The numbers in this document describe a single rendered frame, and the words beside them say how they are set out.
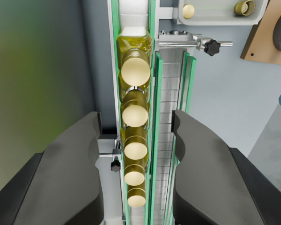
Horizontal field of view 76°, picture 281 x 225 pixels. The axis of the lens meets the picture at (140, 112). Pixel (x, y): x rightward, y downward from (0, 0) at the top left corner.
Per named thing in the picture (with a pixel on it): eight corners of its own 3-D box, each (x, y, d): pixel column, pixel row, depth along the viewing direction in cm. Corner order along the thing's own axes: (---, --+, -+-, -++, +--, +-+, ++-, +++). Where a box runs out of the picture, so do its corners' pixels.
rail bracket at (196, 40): (151, 32, 44) (157, 40, 33) (219, 32, 44) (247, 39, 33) (150, 45, 45) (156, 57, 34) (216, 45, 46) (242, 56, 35)
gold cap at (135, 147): (124, 124, 29) (122, 141, 25) (146, 124, 29) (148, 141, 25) (125, 141, 31) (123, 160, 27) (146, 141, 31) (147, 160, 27)
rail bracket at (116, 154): (101, 133, 59) (93, 164, 48) (122, 133, 59) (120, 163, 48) (103, 143, 61) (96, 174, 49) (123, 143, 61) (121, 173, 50)
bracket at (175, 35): (155, 29, 50) (159, 32, 44) (189, 29, 50) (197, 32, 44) (155, 43, 52) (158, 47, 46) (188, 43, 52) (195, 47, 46)
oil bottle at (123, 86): (123, 50, 46) (116, 78, 27) (145, 50, 46) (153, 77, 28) (124, 72, 49) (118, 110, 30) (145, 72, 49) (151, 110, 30)
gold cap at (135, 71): (121, 48, 23) (118, 56, 19) (148, 48, 23) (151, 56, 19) (122, 76, 25) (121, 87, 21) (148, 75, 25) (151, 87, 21)
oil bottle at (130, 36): (122, 25, 43) (113, 37, 25) (146, 25, 43) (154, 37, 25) (123, 50, 46) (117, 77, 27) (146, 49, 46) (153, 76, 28)
